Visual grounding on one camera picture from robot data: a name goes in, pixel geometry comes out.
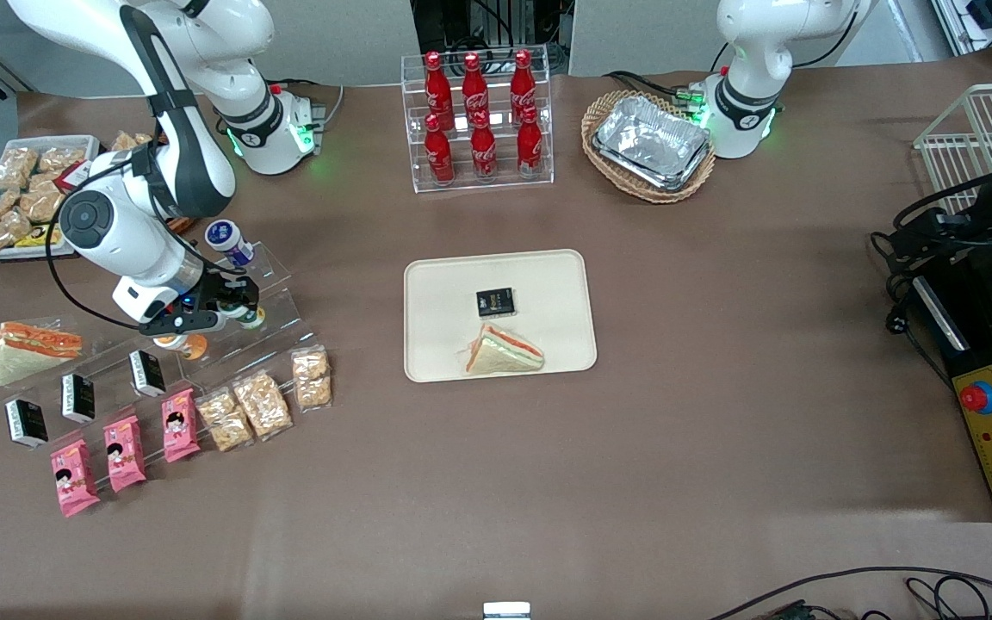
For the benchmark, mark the red cookie box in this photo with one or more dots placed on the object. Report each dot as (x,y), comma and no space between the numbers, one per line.
(70,175)

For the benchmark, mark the beige plastic tray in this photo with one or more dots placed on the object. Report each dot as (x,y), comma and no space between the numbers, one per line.
(548,284)

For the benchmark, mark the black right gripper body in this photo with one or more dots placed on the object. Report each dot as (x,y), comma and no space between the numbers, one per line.
(226,291)

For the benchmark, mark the wrapped triangle sandwich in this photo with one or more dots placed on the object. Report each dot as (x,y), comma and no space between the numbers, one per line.
(31,349)
(503,353)

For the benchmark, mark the red emergency stop button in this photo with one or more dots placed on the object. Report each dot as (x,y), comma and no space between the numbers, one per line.
(976,398)

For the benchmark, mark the clear acrylic bottle rack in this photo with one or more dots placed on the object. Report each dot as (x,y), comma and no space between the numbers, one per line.
(500,185)

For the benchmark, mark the pink snack pack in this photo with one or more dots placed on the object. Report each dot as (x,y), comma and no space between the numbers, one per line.
(125,454)
(74,478)
(180,425)

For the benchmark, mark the red cola bottle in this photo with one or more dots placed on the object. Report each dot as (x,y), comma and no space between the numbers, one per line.
(474,86)
(483,151)
(523,84)
(439,155)
(530,146)
(437,90)

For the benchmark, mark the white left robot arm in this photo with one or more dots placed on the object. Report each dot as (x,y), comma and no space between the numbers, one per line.
(754,39)

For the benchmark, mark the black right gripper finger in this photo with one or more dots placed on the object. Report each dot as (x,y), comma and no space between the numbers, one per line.
(229,315)
(251,293)

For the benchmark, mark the small silver object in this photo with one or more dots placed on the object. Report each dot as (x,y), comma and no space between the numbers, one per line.
(506,611)

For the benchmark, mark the yellow snack pack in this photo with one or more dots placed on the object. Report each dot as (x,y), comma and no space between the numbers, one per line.
(35,237)

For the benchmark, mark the black background equipment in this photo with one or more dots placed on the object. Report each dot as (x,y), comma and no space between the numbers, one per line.
(496,21)

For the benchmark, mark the orange gum bottle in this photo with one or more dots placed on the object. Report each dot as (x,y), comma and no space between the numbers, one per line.
(186,348)

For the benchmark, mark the clear acrylic step stand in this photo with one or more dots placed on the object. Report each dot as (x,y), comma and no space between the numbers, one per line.
(281,297)
(108,344)

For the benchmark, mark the green gum bottle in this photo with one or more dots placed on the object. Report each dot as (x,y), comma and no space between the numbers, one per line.
(253,320)

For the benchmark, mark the white rectangular tray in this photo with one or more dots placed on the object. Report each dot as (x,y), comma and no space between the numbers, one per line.
(89,142)

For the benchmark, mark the aluminium foil tray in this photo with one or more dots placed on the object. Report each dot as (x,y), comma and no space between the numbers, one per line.
(651,142)

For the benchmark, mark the clear peanut crisp pack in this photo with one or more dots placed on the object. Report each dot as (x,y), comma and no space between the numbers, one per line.
(263,405)
(312,377)
(225,420)

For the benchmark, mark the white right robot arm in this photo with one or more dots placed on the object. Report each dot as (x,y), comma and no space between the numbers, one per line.
(195,146)

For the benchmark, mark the light wicker basket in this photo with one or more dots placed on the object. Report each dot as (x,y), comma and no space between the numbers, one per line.
(604,108)

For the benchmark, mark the black control box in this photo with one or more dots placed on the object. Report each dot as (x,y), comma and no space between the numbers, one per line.
(978,344)

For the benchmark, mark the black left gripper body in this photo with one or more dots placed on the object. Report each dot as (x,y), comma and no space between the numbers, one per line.
(988,209)

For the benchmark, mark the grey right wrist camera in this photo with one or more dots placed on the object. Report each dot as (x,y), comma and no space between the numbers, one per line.
(182,325)

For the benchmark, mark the small black box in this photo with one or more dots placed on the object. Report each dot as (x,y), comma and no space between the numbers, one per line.
(78,398)
(495,303)
(147,373)
(27,422)

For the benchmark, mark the blue gum bottle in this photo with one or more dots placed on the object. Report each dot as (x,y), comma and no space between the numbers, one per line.
(231,239)

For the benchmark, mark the metal background shelf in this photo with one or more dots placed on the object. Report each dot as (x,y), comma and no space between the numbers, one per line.
(991,21)

